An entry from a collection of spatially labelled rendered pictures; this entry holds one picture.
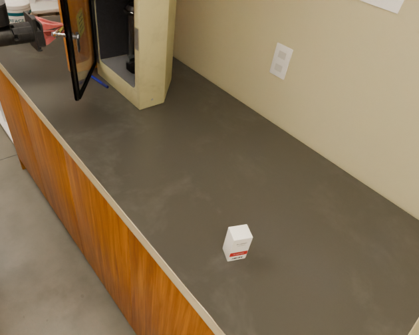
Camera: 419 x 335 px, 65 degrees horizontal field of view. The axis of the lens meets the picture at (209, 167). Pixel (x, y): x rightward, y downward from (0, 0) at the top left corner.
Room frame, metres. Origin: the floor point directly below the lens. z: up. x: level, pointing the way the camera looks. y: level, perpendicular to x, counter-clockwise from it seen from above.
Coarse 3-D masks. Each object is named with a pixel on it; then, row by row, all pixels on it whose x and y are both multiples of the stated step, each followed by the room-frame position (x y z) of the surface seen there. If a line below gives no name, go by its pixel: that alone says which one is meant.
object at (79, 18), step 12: (60, 0) 0.92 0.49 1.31; (72, 0) 1.02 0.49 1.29; (84, 0) 1.15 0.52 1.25; (72, 12) 1.00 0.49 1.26; (84, 12) 1.14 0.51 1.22; (72, 24) 0.99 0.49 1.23; (84, 24) 1.12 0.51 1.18; (84, 36) 1.10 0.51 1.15; (84, 48) 1.09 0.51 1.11; (84, 60) 1.07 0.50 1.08; (72, 72) 0.93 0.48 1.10; (84, 72) 1.05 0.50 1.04; (72, 84) 0.92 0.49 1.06
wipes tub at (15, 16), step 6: (6, 0) 1.46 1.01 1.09; (12, 0) 1.47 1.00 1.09; (18, 0) 1.49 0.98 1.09; (24, 0) 1.50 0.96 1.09; (6, 6) 1.40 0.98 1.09; (12, 6) 1.41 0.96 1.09; (18, 6) 1.42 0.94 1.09; (24, 6) 1.45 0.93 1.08; (30, 6) 1.49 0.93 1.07; (12, 12) 1.41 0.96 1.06; (18, 12) 1.42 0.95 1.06; (30, 12) 1.48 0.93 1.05; (12, 18) 1.41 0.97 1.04; (18, 18) 1.42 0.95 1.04; (24, 18) 1.43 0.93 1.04
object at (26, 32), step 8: (24, 16) 0.97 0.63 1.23; (32, 16) 0.94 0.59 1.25; (16, 24) 0.92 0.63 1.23; (24, 24) 0.93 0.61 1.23; (32, 24) 0.93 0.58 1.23; (16, 32) 0.90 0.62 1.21; (24, 32) 0.91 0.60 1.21; (32, 32) 0.93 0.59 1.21; (16, 40) 0.89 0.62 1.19; (24, 40) 0.91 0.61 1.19; (32, 40) 0.93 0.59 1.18; (40, 48) 0.94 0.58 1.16
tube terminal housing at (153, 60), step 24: (144, 0) 1.04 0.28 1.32; (168, 0) 1.11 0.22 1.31; (96, 24) 1.22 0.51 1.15; (144, 24) 1.04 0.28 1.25; (168, 24) 1.12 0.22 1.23; (144, 48) 1.04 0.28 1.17; (168, 48) 1.16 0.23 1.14; (144, 72) 1.04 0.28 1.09; (168, 72) 1.20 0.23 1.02; (144, 96) 1.04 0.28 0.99
